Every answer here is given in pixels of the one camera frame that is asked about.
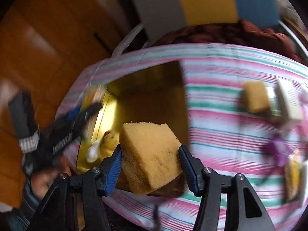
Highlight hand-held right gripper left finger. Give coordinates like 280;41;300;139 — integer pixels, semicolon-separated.
28;145;123;231

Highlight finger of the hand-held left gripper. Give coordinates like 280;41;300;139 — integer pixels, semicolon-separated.
55;102;103;140

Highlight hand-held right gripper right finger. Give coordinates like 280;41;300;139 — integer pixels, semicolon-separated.
178;145;276;231

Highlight yellow sponge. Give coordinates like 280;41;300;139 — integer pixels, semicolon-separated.
243;80;271;114
119;122;186;198

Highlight gold tin box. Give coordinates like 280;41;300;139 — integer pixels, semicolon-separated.
76;61;190;198

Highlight person's left forearm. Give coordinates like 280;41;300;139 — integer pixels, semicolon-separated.
6;180;47;231

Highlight person's left hand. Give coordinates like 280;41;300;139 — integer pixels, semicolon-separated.
31;169;62;197

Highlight yellow and white plush toy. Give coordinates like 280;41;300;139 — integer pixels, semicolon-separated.
87;130;121;163

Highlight orange wooden wardrobe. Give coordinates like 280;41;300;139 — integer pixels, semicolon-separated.
0;0;121;207

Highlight purple packet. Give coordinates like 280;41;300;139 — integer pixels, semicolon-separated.
262;136;293;169

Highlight yellow snack packet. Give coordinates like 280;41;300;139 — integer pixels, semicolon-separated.
283;149;303;203

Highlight large cream box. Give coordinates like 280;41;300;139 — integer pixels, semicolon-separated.
274;79;304;124

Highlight brown blanket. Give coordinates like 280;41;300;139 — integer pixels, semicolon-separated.
154;19;304;63

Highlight grey yellow blue padded sofa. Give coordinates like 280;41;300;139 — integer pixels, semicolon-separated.
112;0;304;57

